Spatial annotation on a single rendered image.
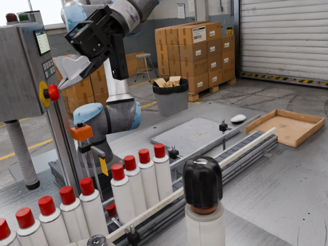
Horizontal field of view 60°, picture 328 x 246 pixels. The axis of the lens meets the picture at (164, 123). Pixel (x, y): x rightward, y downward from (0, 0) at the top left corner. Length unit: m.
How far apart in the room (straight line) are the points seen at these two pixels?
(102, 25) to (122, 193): 0.44
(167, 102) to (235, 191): 2.36
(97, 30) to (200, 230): 0.48
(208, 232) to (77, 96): 3.66
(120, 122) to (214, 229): 0.64
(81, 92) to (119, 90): 3.03
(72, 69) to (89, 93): 3.57
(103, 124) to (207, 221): 0.64
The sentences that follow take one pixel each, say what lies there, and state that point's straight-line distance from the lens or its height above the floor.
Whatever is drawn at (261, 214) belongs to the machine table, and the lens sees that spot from 1.00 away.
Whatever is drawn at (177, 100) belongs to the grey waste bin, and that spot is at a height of 0.44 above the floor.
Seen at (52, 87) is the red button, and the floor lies 1.34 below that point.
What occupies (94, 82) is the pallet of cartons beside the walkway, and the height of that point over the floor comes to 0.57.
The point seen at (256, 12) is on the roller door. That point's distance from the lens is 5.45.
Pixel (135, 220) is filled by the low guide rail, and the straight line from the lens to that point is 0.87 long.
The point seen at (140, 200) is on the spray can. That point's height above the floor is 0.95.
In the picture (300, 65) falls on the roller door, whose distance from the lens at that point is 5.18.
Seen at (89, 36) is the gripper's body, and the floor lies 1.43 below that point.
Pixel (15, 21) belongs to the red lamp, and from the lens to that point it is 0.68.
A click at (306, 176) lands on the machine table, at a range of 1.20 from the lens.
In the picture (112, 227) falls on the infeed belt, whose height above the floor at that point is 0.88.
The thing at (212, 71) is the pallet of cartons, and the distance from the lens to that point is 4.82.
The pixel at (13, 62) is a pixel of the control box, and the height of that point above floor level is 1.41.
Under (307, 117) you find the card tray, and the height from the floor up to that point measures 0.86.
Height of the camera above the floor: 1.47
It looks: 22 degrees down
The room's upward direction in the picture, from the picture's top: 7 degrees counter-clockwise
